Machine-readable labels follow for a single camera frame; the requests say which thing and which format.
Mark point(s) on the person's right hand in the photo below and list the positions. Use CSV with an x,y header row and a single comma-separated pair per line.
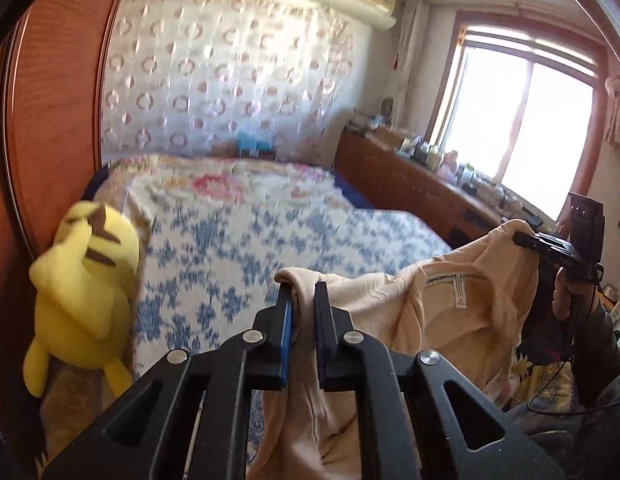
x,y
560,295

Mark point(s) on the beige printed t-shirt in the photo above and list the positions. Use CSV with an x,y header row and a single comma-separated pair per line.
x,y
440,320

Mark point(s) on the person's right forearm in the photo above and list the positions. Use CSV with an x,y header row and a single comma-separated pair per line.
x,y
595,350

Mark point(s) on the yellow plush toy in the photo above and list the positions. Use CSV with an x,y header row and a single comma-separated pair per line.
x,y
79,290

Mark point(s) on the circle-patterned sheer curtain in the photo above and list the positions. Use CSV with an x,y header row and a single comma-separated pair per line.
x,y
224,70

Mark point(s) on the blue floral bed sheet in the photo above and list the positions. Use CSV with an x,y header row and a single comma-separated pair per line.
x,y
214,260

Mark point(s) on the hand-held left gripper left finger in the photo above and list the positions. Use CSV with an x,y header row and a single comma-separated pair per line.
x,y
285,340

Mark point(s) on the wooden low cabinet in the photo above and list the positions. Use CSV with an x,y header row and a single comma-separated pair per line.
x,y
390,175

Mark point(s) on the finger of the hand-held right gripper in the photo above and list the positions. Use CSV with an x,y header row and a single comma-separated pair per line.
x,y
530,239

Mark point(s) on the pink floral blanket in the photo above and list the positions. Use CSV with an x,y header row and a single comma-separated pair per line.
x,y
219,185

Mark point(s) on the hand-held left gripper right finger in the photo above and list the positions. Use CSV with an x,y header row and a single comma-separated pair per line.
x,y
324,340

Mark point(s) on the wooden-framed window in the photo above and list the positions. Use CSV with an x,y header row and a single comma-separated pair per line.
x,y
520,120

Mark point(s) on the white window curtain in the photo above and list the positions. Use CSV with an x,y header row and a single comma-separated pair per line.
x,y
412,60

